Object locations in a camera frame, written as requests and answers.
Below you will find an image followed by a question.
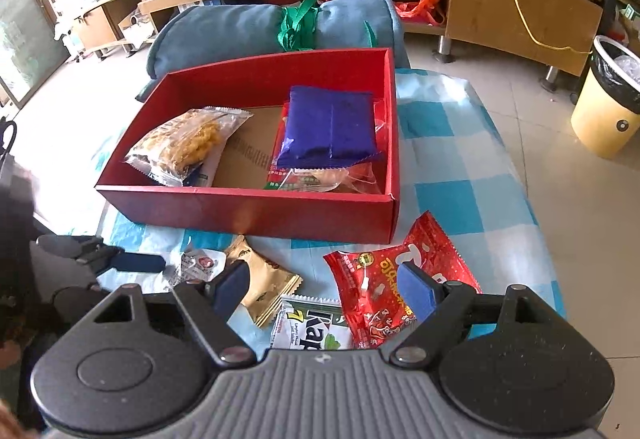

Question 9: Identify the yellow trash bin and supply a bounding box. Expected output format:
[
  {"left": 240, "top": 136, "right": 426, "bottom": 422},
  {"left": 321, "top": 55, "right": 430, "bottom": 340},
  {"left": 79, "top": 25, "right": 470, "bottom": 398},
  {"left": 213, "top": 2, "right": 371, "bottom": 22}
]
[{"left": 571, "top": 35, "right": 640, "bottom": 158}]

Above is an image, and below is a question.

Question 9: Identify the large red printed snack packet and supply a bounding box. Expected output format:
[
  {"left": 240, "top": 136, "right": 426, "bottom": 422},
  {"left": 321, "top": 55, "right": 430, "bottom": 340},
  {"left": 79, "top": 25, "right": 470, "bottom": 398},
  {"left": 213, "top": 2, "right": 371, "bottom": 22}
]
[{"left": 323, "top": 211, "right": 483, "bottom": 350}]

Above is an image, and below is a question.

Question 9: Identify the glass door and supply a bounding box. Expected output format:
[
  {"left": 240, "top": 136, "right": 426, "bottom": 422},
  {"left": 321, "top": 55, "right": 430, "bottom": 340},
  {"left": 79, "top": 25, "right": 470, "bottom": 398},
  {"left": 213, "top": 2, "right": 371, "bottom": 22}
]
[{"left": 0, "top": 0, "right": 71, "bottom": 110}]

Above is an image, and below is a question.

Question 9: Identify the clear packet of beige snack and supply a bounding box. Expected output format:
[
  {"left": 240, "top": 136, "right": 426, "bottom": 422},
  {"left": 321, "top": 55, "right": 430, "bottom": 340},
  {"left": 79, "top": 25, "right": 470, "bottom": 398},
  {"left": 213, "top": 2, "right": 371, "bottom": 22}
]
[{"left": 280, "top": 164, "right": 388, "bottom": 197}]

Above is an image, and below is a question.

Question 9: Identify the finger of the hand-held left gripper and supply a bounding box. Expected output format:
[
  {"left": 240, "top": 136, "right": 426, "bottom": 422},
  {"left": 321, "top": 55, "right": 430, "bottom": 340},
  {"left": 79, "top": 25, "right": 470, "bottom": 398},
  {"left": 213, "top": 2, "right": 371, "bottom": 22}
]
[{"left": 75, "top": 239, "right": 167, "bottom": 276}]

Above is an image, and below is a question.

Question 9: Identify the red cardboard box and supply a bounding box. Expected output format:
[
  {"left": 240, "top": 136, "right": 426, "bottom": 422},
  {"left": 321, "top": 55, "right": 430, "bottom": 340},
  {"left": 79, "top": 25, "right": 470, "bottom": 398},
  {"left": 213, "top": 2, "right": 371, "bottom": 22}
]
[{"left": 95, "top": 47, "right": 401, "bottom": 245}]

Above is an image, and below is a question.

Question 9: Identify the white green snack packet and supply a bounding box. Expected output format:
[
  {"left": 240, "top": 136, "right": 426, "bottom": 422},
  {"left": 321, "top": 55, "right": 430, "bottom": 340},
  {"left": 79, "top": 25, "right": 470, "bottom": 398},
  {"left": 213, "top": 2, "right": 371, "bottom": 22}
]
[{"left": 270, "top": 295, "right": 358, "bottom": 352}]

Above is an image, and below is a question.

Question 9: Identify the clear packet of yellow crisps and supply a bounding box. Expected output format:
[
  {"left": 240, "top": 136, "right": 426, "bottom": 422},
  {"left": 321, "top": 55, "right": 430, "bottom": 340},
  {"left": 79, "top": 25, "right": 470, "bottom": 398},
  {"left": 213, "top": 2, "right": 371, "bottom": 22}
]
[{"left": 124, "top": 106, "right": 254, "bottom": 188}]

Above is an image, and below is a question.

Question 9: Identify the small clear round-label packet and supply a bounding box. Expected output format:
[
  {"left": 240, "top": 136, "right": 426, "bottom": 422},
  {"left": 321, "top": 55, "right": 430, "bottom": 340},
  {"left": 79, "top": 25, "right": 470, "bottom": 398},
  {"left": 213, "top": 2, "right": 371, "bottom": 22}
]
[{"left": 162, "top": 246, "right": 227, "bottom": 287}]

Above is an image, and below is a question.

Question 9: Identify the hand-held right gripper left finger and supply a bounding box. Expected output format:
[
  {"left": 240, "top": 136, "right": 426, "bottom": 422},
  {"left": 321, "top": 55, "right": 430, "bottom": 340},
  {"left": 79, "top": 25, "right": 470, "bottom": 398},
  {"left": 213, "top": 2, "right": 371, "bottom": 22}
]
[{"left": 92, "top": 260, "right": 257, "bottom": 366}]

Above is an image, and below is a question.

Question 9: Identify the blue snack packet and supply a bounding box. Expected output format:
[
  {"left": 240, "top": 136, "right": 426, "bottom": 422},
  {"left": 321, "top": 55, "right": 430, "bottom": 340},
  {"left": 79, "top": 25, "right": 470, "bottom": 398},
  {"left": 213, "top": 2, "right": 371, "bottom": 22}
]
[{"left": 275, "top": 85, "right": 383, "bottom": 170}]

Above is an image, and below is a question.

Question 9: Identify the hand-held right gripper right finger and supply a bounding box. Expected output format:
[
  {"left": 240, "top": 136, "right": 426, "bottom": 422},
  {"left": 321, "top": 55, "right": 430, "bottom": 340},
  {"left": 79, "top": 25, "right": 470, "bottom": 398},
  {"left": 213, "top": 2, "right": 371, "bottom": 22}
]
[{"left": 380, "top": 263, "right": 553, "bottom": 366}]

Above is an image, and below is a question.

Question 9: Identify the blue rolled blanket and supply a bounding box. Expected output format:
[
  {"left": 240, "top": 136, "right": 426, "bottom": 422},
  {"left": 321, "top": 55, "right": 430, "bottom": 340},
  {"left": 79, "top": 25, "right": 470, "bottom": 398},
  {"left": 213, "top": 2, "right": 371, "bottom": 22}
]
[{"left": 135, "top": 0, "right": 411, "bottom": 102}]

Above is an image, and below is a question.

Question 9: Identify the brown gold snack packet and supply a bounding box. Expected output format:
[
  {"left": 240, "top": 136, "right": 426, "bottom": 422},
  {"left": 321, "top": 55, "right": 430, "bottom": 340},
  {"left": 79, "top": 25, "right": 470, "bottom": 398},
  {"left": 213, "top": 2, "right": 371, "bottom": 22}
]
[{"left": 222, "top": 235, "right": 302, "bottom": 327}]

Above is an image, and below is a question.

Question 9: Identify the blue white checked cloth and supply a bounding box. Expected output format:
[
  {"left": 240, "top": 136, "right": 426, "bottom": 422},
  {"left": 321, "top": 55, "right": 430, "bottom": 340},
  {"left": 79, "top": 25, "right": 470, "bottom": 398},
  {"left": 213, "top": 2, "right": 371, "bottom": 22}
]
[{"left": 92, "top": 66, "right": 568, "bottom": 345}]

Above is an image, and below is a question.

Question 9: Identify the wooden television stand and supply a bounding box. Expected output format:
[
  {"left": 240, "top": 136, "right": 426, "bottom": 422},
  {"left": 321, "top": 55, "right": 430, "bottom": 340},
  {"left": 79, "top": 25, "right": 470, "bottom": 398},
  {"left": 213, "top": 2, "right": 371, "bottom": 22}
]
[{"left": 75, "top": 0, "right": 603, "bottom": 77}]

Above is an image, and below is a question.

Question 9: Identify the green strap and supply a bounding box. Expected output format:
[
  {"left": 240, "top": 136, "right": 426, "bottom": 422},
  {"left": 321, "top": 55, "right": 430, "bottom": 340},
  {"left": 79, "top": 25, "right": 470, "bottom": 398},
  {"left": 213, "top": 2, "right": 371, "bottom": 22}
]
[{"left": 277, "top": 0, "right": 376, "bottom": 52}]

